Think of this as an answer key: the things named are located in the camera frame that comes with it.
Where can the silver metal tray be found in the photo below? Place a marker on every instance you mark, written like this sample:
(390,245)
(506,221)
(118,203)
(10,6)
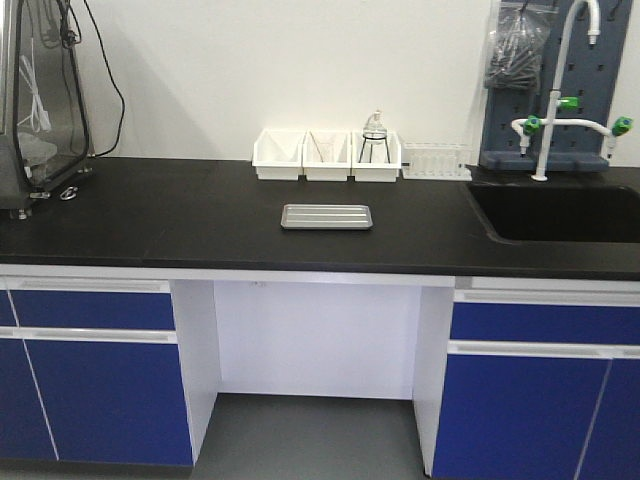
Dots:
(326,217)

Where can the middle white storage bin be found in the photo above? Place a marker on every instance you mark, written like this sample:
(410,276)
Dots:
(327,155)

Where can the white storage bin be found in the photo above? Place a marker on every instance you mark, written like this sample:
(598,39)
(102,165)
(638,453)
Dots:
(376,172)
(277,154)
(327,155)

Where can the left white storage bin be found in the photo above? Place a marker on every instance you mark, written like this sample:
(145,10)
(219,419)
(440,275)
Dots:
(277,154)

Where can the right white storage bin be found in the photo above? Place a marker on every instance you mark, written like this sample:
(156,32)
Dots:
(376,172)

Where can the glass flask on tripod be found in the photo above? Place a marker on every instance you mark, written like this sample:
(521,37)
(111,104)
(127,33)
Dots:
(375,132)

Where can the white test tube rack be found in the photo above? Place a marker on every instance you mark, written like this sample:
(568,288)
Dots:
(435,161)

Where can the black lab sink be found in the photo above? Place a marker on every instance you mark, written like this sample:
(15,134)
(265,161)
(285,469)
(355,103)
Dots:
(606,214)

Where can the white lab faucet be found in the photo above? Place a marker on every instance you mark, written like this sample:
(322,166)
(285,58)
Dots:
(526,127)

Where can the right blue cabinet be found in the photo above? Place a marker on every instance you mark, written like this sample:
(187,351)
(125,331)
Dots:
(541,385)

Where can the blue cabinet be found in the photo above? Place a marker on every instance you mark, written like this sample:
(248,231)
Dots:
(541,385)
(90,372)

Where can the left blue cabinet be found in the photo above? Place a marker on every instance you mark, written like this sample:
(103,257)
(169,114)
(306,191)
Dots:
(90,372)

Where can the plastic bag of pegs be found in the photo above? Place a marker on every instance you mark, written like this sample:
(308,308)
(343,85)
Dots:
(517,44)

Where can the grey pegboard drying rack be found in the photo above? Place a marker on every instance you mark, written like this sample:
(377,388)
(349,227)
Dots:
(589,77)

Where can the clear enclosure with black frame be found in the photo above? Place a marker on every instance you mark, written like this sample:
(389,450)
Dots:
(45,139)

